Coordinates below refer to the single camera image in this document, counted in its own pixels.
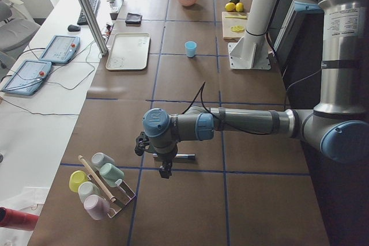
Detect far blue teach pendant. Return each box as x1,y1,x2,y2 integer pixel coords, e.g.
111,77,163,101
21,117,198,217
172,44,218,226
39,35,80,65

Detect steel muddler black tip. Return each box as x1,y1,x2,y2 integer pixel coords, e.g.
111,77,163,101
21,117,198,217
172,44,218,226
175,154,196,160

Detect black computer mouse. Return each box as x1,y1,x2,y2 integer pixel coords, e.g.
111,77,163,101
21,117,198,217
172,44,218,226
67,25,81,32

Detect folded grey cloth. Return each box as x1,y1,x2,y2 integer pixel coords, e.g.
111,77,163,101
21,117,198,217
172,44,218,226
125,12,142,25

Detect yellow lemon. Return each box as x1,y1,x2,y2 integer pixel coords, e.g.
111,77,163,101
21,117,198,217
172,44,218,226
224,2,236,12
235,2,244,13

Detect near blue teach pendant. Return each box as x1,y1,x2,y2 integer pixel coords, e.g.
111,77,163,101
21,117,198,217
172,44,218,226
1,60,52,96

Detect white pedestal column base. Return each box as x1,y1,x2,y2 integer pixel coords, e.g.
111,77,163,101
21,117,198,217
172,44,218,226
228,0,277,70

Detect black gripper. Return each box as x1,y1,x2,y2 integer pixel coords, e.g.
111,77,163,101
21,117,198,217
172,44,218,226
134,131,178,178

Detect pink lilac cup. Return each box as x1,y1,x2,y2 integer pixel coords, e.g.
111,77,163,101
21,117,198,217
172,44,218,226
84,194,110,220

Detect grey office chair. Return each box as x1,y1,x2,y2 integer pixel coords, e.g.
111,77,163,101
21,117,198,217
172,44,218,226
1,0,40,58

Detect light blue plastic cup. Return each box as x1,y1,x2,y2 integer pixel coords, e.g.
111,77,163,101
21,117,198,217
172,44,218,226
184,41,197,58

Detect red bottle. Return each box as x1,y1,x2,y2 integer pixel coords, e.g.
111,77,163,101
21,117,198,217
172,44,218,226
1,207,39,231

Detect lemon slices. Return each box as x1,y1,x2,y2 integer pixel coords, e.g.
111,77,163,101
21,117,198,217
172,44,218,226
230,25,245,33

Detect blue teach pendant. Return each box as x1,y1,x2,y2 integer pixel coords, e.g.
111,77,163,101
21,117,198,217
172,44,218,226
39,35,80,65
1,60,52,96

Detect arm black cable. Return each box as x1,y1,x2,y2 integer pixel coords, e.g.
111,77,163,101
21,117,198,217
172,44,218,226
180,81,286,136

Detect aluminium frame post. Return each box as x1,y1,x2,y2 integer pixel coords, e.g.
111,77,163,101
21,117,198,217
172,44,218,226
78,0,108,56

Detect wooden cutting board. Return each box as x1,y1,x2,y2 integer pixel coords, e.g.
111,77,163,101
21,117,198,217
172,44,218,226
221,12,248,39

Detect black keyboard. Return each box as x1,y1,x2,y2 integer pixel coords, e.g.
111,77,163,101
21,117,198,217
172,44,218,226
76,0,101,26

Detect cream bear serving tray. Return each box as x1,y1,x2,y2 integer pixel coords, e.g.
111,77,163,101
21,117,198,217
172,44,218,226
106,32,150,71

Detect yellow plastic knife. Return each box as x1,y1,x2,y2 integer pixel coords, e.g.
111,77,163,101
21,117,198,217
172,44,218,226
224,16,247,20

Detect grey cup on rack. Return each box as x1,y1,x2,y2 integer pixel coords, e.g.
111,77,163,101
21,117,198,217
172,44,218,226
91,152,115,169

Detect white wire cup rack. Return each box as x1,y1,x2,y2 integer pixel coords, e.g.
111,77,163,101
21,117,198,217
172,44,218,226
87,172,136,218

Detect yellow cup on rack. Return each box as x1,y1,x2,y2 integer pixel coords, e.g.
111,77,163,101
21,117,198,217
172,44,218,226
69,170,88,192

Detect wooden rack handle rod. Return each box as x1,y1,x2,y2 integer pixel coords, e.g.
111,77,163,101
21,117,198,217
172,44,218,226
78,155,116,203

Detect mint green cup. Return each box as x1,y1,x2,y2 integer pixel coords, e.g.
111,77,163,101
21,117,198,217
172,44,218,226
99,163,125,187

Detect pale green cup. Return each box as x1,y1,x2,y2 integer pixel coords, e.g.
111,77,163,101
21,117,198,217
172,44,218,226
78,181,101,203

